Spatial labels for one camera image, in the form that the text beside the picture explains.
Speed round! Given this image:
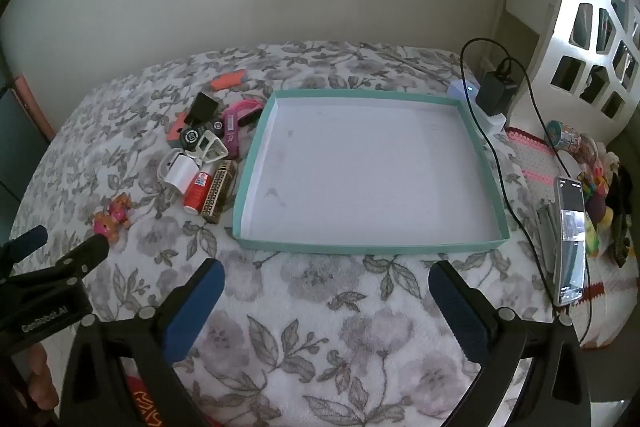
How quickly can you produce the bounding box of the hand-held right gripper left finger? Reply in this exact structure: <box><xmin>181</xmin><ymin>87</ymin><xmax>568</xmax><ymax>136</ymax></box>
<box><xmin>59</xmin><ymin>258</ymin><xmax>226</xmax><ymax>427</ymax></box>

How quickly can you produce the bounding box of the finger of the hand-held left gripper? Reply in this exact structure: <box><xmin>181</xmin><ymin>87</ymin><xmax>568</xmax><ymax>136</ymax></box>
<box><xmin>0</xmin><ymin>226</ymin><xmax>49</xmax><ymax>280</ymax></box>
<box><xmin>10</xmin><ymin>234</ymin><xmax>111</xmax><ymax>290</ymax></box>

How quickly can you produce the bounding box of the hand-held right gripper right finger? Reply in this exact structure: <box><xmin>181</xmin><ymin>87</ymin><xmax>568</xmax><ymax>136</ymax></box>
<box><xmin>429</xmin><ymin>259</ymin><xmax>593</xmax><ymax>427</ymax></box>

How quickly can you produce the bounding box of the small pink doll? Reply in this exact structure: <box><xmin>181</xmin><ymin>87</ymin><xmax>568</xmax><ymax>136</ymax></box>
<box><xmin>93</xmin><ymin>193</ymin><xmax>132</xmax><ymax>242</ymax></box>

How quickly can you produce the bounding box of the gold patterned harmonica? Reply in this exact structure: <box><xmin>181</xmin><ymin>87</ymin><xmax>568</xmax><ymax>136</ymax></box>
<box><xmin>201</xmin><ymin>160</ymin><xmax>238</xmax><ymax>224</ymax></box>

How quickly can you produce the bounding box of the white wall charger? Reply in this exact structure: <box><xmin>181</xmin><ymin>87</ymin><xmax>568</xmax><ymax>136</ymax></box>
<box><xmin>164</xmin><ymin>155</ymin><xmax>201</xmax><ymax>202</ymax></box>

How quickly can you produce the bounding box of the pink foam block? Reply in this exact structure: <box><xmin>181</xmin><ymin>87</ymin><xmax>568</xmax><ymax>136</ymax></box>
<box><xmin>167</xmin><ymin>112</ymin><xmax>188</xmax><ymax>142</ymax></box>

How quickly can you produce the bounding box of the black toy car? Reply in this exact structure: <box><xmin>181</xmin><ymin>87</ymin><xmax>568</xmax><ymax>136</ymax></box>
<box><xmin>180</xmin><ymin>118</ymin><xmax>224</xmax><ymax>146</ymax></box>

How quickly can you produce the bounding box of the white plastic frame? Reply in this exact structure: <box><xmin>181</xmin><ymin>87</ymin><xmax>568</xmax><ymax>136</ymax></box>
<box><xmin>187</xmin><ymin>130</ymin><xmax>229</xmax><ymax>165</ymax></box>

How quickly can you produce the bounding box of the teal shallow box tray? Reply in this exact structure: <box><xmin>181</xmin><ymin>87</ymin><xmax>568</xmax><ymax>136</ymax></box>
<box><xmin>231</xmin><ymin>89</ymin><xmax>511</xmax><ymax>256</ymax></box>

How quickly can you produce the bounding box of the pink tube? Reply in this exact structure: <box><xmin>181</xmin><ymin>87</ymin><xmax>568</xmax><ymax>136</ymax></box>
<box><xmin>223</xmin><ymin>126</ymin><xmax>242</xmax><ymax>158</ymax></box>

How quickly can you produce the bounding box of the black wall charger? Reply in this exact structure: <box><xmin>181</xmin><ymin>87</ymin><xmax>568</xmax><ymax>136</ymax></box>
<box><xmin>187</xmin><ymin>92</ymin><xmax>221</xmax><ymax>126</ymax></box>

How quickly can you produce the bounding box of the pink loop band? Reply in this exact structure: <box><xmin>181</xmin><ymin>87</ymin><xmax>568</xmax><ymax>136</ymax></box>
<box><xmin>223</xmin><ymin>99</ymin><xmax>265</xmax><ymax>130</ymax></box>

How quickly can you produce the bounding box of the person's left hand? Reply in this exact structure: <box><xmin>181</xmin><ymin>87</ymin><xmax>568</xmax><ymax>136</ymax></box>
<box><xmin>27</xmin><ymin>347</ymin><xmax>61</xmax><ymax>414</ymax></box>

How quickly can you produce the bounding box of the dark teal door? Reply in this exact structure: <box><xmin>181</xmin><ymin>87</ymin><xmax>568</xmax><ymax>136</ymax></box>
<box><xmin>0</xmin><ymin>87</ymin><xmax>46</xmax><ymax>208</ymax></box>

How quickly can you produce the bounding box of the red printed clothing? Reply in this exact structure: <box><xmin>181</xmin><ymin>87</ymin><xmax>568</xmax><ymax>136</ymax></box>
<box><xmin>122</xmin><ymin>374</ymin><xmax>166</xmax><ymax>427</ymax></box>

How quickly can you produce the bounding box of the grey phone stand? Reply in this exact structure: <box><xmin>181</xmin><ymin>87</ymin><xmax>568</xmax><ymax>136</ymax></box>
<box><xmin>535</xmin><ymin>202</ymin><xmax>558</xmax><ymax>278</ymax></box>

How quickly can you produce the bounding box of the smartphone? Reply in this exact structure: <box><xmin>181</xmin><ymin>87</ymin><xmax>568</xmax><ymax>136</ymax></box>
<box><xmin>552</xmin><ymin>176</ymin><xmax>587</xmax><ymax>307</ymax></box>

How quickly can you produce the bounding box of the grey floral blanket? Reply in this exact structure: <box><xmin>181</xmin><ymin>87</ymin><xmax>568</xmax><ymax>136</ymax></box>
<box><xmin>10</xmin><ymin>39</ymin><xmax>596</xmax><ymax>427</ymax></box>

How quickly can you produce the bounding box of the pile of small toys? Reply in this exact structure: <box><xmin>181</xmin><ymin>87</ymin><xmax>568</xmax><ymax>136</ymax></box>
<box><xmin>575</xmin><ymin>142</ymin><xmax>638</xmax><ymax>268</ymax></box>

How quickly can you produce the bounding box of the white power strip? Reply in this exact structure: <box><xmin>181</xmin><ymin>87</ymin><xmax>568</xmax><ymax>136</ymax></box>
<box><xmin>475</xmin><ymin>107</ymin><xmax>507</xmax><ymax>135</ymax></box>

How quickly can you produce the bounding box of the flat orange-pink foam piece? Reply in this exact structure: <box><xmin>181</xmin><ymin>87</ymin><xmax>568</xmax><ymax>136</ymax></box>
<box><xmin>210</xmin><ymin>71</ymin><xmax>249</xmax><ymax>92</ymax></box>

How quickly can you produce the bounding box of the white lattice shelf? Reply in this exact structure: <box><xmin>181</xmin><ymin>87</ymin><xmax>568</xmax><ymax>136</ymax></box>
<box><xmin>500</xmin><ymin>0</ymin><xmax>640</xmax><ymax>142</ymax></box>

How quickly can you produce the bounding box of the black power adapter with cable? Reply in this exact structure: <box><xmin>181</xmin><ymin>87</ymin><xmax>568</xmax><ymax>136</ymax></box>
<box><xmin>459</xmin><ymin>38</ymin><xmax>571</xmax><ymax>323</ymax></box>

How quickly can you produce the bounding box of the brown wooden door frame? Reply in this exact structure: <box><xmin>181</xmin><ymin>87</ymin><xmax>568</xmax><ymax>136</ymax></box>
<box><xmin>12</xmin><ymin>74</ymin><xmax>56</xmax><ymax>142</ymax></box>

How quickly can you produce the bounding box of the black cable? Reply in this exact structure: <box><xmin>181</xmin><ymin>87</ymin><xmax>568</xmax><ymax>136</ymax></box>
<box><xmin>510</xmin><ymin>57</ymin><xmax>596</xmax><ymax>350</ymax></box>

